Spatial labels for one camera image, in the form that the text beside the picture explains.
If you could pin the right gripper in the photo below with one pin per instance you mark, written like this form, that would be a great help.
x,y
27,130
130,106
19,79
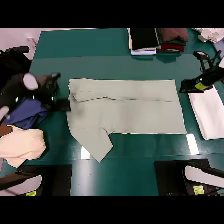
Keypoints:
x,y
199,84

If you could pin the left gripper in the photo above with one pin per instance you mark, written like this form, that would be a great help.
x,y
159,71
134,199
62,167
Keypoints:
x,y
62,104

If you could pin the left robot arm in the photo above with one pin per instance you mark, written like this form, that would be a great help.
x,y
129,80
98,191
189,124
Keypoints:
x,y
30,81

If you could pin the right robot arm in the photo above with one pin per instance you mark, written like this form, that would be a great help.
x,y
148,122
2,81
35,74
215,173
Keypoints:
x,y
200,175

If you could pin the blue garment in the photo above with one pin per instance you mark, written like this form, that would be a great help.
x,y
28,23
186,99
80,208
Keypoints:
x,y
26,113

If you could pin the red garment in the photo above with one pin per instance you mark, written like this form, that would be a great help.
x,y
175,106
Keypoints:
x,y
172,47

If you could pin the maroon garment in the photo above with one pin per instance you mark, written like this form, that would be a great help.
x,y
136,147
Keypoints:
x,y
173,34

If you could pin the cream garment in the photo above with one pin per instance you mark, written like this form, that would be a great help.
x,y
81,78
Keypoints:
x,y
20,144

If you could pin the brown garment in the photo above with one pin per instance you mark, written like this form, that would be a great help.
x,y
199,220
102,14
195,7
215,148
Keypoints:
x,y
4,129

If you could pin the black garment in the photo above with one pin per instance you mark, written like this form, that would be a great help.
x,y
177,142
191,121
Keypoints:
x,y
144,37

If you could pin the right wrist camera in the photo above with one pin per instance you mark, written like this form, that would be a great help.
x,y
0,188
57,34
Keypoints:
x,y
202,57

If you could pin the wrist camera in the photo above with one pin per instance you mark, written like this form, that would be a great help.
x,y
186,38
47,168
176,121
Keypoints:
x,y
54,77
202,57

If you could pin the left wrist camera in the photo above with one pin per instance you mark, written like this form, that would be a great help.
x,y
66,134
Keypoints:
x,y
54,77

